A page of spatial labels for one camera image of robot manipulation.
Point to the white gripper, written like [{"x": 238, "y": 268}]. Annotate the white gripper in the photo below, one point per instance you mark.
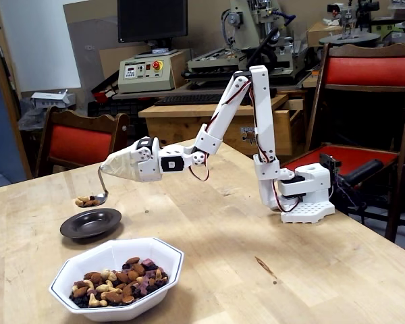
[{"x": 139, "y": 164}]

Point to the beige masking tape wrap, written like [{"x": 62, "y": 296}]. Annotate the beige masking tape wrap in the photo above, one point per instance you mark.
[{"x": 119, "y": 162}]

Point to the bent metal spoon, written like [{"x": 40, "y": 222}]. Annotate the bent metal spoon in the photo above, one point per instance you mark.
[{"x": 103, "y": 199}]

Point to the scooped nut portion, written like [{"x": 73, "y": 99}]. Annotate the scooped nut portion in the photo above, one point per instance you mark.
[{"x": 86, "y": 202}]

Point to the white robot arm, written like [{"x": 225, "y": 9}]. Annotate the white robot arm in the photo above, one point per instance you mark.
[{"x": 263, "y": 111}]

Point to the wooden workbench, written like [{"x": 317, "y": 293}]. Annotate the wooden workbench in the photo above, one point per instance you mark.
[{"x": 175, "y": 130}]

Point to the black plastic crate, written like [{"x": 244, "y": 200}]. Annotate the black plastic crate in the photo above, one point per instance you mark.
[{"x": 111, "y": 108}]

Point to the low wooden chair red back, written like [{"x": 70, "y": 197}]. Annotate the low wooden chair red back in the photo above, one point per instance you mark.
[{"x": 81, "y": 143}]

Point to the black keyboard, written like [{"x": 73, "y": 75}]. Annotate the black keyboard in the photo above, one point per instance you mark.
[{"x": 189, "y": 99}]

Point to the black red tool case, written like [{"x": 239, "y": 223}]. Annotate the black red tool case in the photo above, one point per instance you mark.
[{"x": 104, "y": 92}]

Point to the beige control box red button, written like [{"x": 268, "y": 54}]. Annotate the beige control box red button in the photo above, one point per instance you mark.
[{"x": 145, "y": 77}]

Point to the small dark metal dish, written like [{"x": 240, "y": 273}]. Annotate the small dark metal dish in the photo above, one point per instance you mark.
[{"x": 87, "y": 224}]

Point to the white octagonal bowl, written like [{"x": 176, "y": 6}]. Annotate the white octagonal bowl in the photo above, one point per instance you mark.
[{"x": 162, "y": 251}]

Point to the small brown cardboard sheet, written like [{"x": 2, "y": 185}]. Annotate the small brown cardboard sheet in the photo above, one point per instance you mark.
[{"x": 111, "y": 60}]

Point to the white paper model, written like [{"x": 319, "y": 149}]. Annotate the white paper model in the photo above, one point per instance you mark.
[{"x": 50, "y": 98}]

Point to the large cardboard panel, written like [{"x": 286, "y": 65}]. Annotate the large cardboard panel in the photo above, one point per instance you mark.
[{"x": 87, "y": 50}]

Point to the grey plastic wrap bundle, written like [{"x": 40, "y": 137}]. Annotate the grey plastic wrap bundle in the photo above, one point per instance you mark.
[{"x": 30, "y": 119}]

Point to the black computer monitor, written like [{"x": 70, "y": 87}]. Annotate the black computer monitor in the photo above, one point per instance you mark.
[{"x": 152, "y": 20}]

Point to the nut and fruit mix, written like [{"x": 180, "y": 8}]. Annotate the nut and fruit mix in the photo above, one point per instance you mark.
[{"x": 114, "y": 297}]

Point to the white board panel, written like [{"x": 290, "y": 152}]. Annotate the white board panel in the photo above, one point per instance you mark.
[{"x": 37, "y": 44}]

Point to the beige milling machine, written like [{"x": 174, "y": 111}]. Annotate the beige milling machine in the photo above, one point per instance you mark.
[{"x": 249, "y": 20}]

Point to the black circuit board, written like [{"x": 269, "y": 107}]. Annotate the black circuit board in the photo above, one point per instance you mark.
[{"x": 329, "y": 162}]

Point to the brown cardboard box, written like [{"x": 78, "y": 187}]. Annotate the brown cardboard box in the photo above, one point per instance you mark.
[{"x": 319, "y": 33}]

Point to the black round platform device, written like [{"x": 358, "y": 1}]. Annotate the black round platform device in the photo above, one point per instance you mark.
[{"x": 349, "y": 38}]

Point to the tall wooden chair red cushions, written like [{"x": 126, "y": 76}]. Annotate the tall wooden chair red cushions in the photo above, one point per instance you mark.
[{"x": 368, "y": 71}]

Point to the green box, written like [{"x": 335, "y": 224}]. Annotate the green box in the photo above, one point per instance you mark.
[{"x": 388, "y": 27}]

